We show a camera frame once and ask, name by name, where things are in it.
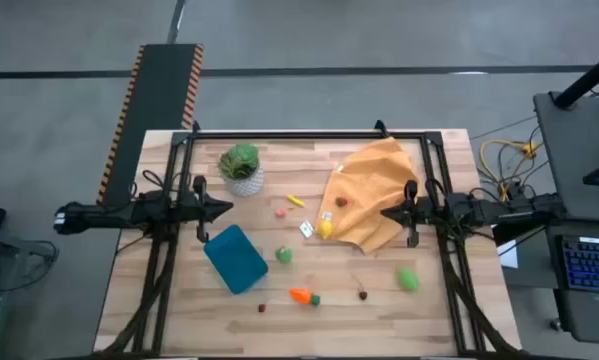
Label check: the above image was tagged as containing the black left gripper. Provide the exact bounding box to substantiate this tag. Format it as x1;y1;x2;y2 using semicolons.
188;174;234;245

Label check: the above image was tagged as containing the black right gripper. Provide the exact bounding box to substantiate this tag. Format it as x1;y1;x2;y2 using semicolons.
380;179;430;249

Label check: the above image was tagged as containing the dark cherry with stem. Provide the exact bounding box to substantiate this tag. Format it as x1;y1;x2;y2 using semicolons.
349;272;369;302

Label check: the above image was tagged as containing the orange toy carrot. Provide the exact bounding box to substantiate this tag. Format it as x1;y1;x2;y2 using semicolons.
288;287;322;307

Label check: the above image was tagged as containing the teal plastic tupperware container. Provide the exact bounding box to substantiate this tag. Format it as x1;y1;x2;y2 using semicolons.
202;223;270;296

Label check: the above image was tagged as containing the orange waffle cloth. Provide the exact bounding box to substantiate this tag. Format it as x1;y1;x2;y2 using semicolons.
314;137;423;256

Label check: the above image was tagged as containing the succulent in white patterned pot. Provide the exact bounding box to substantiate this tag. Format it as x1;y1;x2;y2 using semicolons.
217;142;266;198

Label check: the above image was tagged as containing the white paper sheet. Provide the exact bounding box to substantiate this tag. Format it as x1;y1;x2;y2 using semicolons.
497;238;520;270

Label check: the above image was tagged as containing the black hazard-striped ramp mat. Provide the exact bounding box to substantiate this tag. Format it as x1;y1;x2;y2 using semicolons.
96;43;205;209

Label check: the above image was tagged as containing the black cart top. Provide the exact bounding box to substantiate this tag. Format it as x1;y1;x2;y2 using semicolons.
532;91;599;224

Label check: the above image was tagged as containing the backlit black keyboard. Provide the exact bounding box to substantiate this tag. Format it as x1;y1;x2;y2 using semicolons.
560;234;599;295

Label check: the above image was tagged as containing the grey side cart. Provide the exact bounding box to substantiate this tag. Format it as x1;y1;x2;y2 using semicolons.
0;224;60;360

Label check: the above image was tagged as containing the dark grey keyboard desk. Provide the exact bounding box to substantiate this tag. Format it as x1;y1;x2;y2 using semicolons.
492;199;599;347

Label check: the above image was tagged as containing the black round pole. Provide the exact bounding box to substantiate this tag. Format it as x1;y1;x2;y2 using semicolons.
552;45;599;110

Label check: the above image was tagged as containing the black metal rig frame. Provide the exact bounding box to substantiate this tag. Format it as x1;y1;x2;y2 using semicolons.
96;119;525;360

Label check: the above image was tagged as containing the yellow floor cable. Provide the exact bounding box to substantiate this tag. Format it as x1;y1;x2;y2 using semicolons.
479;138;539;201

